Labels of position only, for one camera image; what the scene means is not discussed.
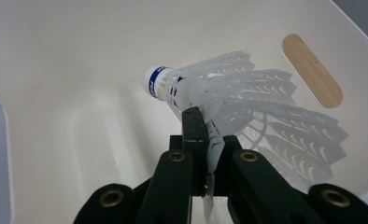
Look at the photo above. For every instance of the wooden table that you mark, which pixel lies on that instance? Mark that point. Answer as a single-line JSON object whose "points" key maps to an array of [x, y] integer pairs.
{"points": [[313, 71]]}

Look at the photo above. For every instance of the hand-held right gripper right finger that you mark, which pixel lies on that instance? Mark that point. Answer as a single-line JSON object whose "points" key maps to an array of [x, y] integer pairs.
{"points": [[230, 146]]}

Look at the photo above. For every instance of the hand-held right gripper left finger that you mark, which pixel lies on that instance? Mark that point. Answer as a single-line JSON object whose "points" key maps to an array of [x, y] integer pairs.
{"points": [[195, 130]]}

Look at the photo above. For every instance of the white shuttlecock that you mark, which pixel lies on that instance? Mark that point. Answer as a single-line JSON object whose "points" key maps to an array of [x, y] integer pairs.
{"points": [[297, 133], [266, 84], [155, 82]]}

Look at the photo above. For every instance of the white plastic storage bin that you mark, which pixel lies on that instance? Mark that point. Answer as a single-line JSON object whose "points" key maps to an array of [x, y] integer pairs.
{"points": [[79, 62]]}

